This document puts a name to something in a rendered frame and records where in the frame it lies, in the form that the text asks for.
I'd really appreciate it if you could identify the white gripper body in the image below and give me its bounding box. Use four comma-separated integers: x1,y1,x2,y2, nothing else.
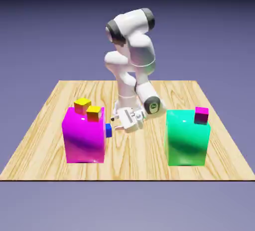
117,108,144,133

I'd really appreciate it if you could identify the small blue cube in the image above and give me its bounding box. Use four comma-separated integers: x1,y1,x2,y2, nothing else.
105,123,113,138

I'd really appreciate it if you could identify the small yellow cube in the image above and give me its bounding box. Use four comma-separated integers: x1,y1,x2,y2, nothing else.
86,105,103,123
73,97,92,116

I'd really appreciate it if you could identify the small magenta cube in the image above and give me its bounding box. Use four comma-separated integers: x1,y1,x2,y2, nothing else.
194,106,209,126

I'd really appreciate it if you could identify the large magenta box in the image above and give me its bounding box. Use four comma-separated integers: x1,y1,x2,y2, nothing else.
61,106,106,164

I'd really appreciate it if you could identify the large green box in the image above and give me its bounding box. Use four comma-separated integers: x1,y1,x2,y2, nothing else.
164,109,211,167

